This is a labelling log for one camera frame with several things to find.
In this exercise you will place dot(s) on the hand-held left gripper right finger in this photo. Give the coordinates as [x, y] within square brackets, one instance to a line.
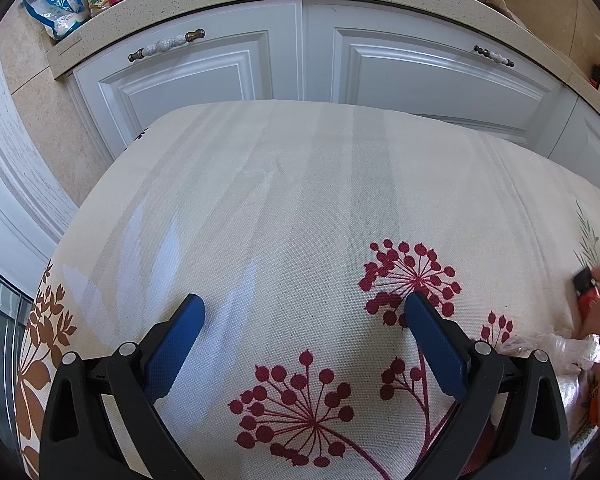
[437, 350]

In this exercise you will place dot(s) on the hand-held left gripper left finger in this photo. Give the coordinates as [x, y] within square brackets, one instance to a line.
[172, 355]

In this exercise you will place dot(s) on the red bottle with black cap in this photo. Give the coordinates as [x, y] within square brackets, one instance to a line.
[586, 292]

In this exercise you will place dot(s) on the crumpled clear plastic bag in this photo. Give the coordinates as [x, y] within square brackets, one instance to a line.
[545, 352]

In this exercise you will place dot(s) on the dark glass sliding door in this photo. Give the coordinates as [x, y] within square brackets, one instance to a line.
[0, 360]

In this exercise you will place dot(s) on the floral printed tablecloth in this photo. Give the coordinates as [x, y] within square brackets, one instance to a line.
[280, 185]

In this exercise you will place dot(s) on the wide white cabinet door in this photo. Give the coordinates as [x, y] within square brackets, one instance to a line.
[430, 80]

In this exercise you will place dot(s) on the narrow white cabinet door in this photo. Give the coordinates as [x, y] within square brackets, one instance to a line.
[190, 85]

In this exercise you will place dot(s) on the blue white plastic bag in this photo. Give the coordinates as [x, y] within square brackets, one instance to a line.
[57, 7]

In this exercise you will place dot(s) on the white door frame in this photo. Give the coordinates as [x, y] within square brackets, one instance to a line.
[10, 170]

